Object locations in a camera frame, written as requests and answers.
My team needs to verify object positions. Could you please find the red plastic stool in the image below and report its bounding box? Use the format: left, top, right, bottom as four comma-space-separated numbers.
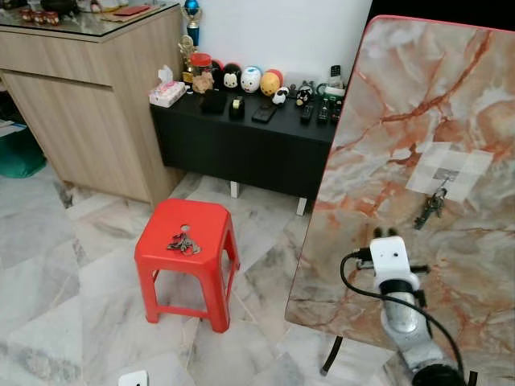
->
134, 198, 241, 334

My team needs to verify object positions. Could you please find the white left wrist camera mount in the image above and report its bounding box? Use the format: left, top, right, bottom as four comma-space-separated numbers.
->
118, 369, 150, 386

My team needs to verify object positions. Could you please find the black tape dispenser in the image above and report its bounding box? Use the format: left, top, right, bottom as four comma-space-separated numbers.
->
229, 95, 246, 120

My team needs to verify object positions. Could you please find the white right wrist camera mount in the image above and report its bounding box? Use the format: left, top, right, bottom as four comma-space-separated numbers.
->
369, 236, 413, 284

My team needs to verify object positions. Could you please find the black wallet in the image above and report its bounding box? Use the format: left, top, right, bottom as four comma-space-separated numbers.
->
200, 90, 228, 115

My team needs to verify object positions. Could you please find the clear adhesive hook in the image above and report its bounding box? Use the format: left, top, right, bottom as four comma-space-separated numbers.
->
404, 142, 494, 203

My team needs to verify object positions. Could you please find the dark metal key bunch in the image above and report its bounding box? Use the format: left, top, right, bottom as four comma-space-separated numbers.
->
414, 185, 448, 232

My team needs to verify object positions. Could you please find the green bag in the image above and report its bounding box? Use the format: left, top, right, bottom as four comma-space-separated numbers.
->
0, 121, 47, 179

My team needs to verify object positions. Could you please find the black television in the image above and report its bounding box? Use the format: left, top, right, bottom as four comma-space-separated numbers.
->
369, 0, 515, 31

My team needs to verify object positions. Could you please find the small black bear toy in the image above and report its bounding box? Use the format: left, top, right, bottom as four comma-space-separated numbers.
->
293, 80, 315, 108

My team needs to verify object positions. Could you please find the blue trophy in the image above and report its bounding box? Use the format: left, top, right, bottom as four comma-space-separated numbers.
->
183, 0, 203, 47

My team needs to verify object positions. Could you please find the white duck plush toy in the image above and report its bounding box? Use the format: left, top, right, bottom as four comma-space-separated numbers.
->
241, 66, 263, 93

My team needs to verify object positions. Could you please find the light wooden cabinet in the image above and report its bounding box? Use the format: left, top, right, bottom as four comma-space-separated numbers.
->
0, 2, 191, 207

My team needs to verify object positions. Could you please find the red tray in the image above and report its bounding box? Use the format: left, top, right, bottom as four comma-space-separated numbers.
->
112, 4, 153, 18

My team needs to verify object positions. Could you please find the key bunch with purple keychain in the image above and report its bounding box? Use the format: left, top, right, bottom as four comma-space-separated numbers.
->
166, 231, 203, 257

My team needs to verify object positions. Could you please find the black tv console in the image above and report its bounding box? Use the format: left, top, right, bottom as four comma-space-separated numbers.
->
150, 87, 348, 216

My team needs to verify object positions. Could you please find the green desk holder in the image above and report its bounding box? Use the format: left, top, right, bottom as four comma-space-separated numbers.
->
318, 79, 347, 99

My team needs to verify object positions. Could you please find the pink tissue pack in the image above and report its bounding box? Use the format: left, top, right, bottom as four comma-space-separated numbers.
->
149, 64, 187, 109

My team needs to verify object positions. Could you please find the black mouse plush toy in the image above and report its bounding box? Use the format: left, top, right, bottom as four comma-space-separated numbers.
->
220, 63, 242, 90

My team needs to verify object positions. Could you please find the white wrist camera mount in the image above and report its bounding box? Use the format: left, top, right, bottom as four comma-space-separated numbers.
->
369, 236, 413, 284
118, 369, 150, 386

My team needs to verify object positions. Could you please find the gold trophy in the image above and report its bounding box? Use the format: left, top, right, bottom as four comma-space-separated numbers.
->
178, 35, 199, 84

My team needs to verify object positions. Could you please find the yellow bear plush toy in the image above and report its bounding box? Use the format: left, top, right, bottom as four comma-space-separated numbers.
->
259, 69, 284, 97

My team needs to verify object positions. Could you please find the red lid cookie jar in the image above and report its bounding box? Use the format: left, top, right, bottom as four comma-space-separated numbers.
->
189, 52, 214, 96

